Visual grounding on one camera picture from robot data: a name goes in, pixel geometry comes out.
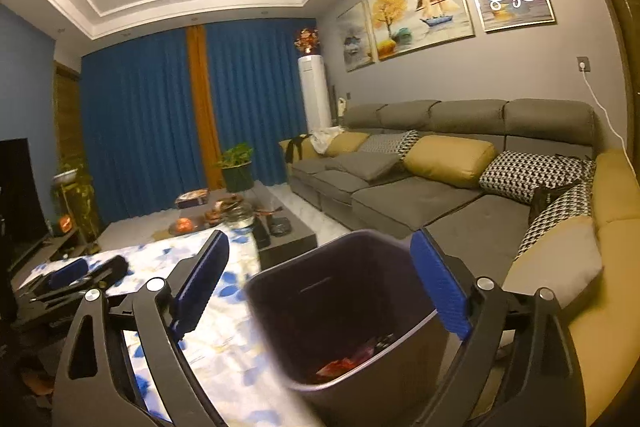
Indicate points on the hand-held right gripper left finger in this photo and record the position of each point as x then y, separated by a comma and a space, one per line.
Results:
200, 287

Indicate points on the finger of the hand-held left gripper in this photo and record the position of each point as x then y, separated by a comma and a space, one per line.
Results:
70, 271
112, 267

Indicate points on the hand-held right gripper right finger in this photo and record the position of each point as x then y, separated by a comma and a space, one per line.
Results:
442, 292

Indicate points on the grey plastic bin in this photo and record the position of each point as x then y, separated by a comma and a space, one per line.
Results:
350, 277

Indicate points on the red white plastic bag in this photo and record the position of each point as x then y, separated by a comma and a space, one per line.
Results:
345, 364

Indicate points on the grey television cabinet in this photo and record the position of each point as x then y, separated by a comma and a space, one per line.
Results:
60, 252

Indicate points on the small orange glowing device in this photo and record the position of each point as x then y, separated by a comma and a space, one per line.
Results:
66, 224

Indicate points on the orange fruit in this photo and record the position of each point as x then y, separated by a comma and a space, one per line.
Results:
183, 225

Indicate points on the wooden plant stand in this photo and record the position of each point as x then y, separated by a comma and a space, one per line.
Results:
70, 207

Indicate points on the blue flowered white bed sheet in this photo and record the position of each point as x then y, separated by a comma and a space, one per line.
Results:
230, 347

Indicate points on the tea set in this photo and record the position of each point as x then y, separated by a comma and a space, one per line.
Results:
220, 209

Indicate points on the glass jar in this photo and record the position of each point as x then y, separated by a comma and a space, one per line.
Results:
239, 216

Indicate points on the black television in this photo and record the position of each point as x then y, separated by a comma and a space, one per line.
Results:
20, 197

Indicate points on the printed flat box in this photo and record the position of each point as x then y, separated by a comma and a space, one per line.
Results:
191, 198

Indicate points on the grey and mustard sofa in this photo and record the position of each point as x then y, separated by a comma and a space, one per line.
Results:
425, 202

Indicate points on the trailing plant in white pot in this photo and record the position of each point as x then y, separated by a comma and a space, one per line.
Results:
72, 177

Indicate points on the dark coffee table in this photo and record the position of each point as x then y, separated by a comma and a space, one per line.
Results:
295, 227

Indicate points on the beige grey cushion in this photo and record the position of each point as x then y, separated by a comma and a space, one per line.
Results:
555, 262

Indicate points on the green plant in dark pot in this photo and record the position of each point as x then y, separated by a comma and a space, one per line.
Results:
235, 162

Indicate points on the large mustard pillow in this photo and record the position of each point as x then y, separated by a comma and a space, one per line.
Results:
450, 159

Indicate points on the black handbag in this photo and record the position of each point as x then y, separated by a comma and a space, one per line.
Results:
545, 202

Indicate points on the blue curtain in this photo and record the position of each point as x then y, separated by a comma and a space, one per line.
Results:
135, 127
260, 102

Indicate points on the houndstooth pillow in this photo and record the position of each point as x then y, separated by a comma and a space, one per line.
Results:
570, 207
392, 143
530, 174

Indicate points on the brown wooden blind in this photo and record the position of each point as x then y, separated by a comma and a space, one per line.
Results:
67, 107

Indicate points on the black garment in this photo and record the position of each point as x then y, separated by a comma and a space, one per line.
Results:
298, 148

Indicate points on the small mustard pillow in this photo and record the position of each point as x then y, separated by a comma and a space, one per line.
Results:
347, 143

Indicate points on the orange curtain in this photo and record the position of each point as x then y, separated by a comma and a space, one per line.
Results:
202, 107

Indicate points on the white garment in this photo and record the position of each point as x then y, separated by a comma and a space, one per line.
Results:
326, 137

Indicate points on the white standing air conditioner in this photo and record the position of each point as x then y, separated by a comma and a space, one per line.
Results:
316, 94

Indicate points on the artificial flower decoration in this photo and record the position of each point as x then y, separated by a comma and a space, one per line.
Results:
305, 42

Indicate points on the small grey landscape painting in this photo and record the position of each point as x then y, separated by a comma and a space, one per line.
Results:
356, 39

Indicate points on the tree and sailboat painting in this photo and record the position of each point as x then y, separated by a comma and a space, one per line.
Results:
420, 9

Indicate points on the wall socket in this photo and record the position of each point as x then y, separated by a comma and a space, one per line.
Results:
583, 64

